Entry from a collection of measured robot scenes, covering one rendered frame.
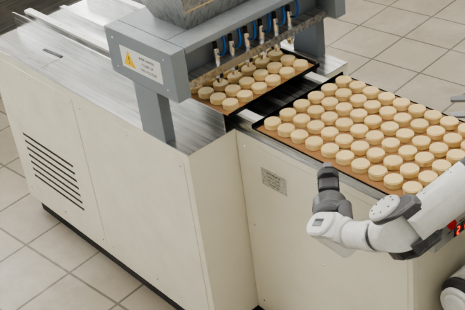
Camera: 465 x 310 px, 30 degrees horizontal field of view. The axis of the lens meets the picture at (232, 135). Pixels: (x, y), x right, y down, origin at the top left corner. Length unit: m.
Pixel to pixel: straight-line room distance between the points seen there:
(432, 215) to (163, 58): 0.97
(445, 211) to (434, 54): 3.01
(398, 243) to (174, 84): 0.89
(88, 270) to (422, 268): 1.59
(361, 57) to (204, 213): 2.26
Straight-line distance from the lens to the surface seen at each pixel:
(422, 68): 4.68
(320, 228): 2.07
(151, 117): 2.67
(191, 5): 2.49
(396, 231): 1.89
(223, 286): 2.97
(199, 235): 2.79
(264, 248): 2.91
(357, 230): 1.97
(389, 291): 2.54
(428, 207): 1.85
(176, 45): 2.48
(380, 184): 2.30
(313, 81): 2.80
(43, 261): 3.70
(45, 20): 3.52
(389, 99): 2.62
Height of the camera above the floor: 2.27
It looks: 32 degrees down
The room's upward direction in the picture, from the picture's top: 8 degrees counter-clockwise
